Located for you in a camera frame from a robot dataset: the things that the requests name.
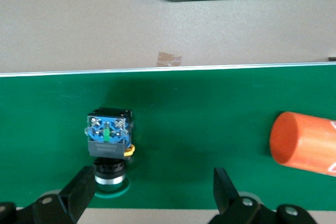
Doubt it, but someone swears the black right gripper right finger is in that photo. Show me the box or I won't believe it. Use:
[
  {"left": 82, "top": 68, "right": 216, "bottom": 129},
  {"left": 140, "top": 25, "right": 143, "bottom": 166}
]
[{"left": 209, "top": 167, "right": 320, "bottom": 224}]

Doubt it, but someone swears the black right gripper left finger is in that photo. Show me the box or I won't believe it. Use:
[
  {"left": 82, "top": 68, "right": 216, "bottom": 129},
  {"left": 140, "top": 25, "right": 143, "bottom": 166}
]
[{"left": 0, "top": 165, "right": 97, "bottom": 224}]

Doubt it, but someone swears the green mushroom push button switch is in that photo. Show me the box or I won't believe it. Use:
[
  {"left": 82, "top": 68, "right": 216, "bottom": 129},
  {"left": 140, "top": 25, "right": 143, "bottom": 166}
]
[{"left": 83, "top": 107, "right": 136, "bottom": 198}]

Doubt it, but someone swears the orange cylinder with 4680 print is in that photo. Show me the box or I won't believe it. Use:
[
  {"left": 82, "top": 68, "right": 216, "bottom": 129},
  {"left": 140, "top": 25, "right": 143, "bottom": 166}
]
[{"left": 269, "top": 111, "right": 336, "bottom": 177}]

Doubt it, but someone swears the green conveyor belt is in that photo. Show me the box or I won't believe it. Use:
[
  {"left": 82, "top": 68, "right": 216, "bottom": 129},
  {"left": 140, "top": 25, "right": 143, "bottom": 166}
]
[{"left": 0, "top": 56, "right": 336, "bottom": 210}]

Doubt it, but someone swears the brown tape piece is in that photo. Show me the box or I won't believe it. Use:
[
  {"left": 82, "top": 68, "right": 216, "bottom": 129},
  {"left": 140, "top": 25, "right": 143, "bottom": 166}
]
[{"left": 156, "top": 51, "right": 183, "bottom": 67}]

